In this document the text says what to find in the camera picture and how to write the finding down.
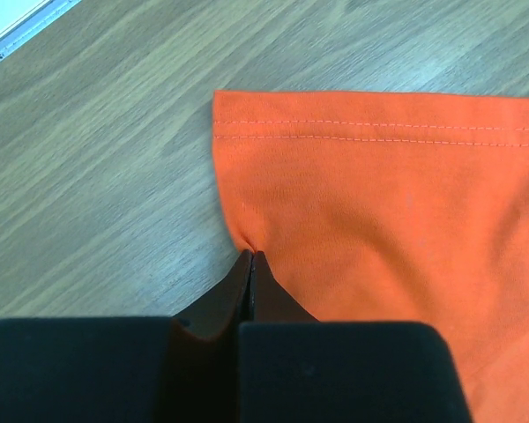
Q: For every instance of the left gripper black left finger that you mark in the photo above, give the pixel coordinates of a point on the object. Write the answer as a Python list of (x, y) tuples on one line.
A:
[(200, 380)]

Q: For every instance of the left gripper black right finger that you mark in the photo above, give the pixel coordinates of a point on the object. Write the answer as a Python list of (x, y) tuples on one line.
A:
[(280, 370)]

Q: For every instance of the orange t-shirt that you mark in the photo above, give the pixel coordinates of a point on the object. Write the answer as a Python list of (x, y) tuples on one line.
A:
[(392, 206)]

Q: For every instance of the aluminium rail frame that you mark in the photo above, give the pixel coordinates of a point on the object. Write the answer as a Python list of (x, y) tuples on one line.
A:
[(22, 20)]

